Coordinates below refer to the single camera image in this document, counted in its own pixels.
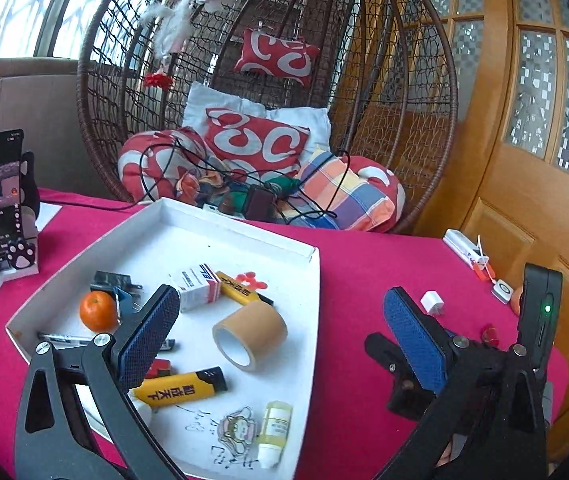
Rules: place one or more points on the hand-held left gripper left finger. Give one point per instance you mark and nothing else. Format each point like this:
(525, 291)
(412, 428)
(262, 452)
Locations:
(149, 335)

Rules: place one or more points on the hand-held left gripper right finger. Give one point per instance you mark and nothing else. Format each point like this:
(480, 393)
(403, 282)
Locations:
(414, 340)

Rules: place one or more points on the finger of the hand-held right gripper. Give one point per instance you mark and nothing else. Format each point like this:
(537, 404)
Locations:
(384, 355)
(409, 400)

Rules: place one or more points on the red lighter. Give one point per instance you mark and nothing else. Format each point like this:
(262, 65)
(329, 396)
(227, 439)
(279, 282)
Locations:
(159, 371)

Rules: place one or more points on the blue binder clip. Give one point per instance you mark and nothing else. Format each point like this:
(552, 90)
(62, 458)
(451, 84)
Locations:
(125, 300)

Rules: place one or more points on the yellow black lighter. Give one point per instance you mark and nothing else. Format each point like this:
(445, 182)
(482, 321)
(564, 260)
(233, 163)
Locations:
(179, 387)
(237, 286)

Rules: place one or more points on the red white cigarette pack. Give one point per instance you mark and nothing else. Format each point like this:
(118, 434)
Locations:
(194, 290)

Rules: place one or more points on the black pen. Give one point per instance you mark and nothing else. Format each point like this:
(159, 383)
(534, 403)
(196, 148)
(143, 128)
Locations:
(64, 338)

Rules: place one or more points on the white cardboard tray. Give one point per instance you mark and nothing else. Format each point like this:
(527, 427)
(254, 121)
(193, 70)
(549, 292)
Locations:
(189, 240)

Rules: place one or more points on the orange egg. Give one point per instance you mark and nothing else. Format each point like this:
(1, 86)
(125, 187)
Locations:
(515, 302)

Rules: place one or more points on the white charger cube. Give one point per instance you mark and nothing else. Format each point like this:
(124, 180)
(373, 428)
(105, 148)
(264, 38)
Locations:
(433, 304)

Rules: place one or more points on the small white power bank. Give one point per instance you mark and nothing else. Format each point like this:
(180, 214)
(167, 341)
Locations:
(503, 290)

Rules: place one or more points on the small red object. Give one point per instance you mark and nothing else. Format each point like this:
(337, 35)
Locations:
(490, 335)

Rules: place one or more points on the tangerine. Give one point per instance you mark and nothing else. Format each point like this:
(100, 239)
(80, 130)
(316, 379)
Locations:
(97, 311)

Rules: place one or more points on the black charger plug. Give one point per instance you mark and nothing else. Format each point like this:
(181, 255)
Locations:
(109, 280)

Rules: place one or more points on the large white power bank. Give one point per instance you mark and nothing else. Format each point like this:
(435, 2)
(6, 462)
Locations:
(459, 242)

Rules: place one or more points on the brown tape roll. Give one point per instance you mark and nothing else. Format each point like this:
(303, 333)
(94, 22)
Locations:
(259, 322)

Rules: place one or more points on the small yellow bottle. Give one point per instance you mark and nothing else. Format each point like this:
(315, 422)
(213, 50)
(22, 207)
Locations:
(274, 427)

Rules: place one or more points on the colourful cloth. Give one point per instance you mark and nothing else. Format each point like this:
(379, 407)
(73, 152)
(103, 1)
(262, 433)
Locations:
(189, 185)

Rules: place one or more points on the plaid cushion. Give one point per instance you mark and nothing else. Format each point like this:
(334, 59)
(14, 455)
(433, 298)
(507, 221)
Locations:
(349, 192)

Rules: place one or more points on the dark brown adapter box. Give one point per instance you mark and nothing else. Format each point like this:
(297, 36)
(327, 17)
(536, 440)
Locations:
(259, 202)

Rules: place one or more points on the round red white seat cushion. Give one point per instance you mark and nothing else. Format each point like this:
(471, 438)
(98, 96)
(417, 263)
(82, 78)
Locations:
(137, 160)

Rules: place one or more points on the black cat phone stand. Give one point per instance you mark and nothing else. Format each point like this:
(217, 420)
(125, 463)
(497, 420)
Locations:
(30, 185)

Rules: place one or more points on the wooden door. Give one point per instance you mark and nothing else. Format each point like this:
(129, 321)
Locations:
(484, 110)

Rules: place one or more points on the square red white cushion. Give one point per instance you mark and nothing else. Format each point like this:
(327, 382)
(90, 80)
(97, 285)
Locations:
(259, 142)

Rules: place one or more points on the red white patterned cushions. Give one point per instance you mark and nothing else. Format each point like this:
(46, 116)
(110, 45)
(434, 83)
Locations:
(309, 122)

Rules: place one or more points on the brown cardboard sheet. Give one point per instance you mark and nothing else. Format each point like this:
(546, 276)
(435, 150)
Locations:
(39, 120)

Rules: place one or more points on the red flower ornament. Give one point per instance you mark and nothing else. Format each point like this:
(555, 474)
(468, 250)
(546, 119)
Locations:
(157, 81)

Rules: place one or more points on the brown wicker hanging chair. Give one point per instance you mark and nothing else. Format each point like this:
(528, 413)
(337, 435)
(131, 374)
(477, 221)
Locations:
(82, 90)

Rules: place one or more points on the small red white pillow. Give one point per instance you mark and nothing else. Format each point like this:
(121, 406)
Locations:
(279, 57)

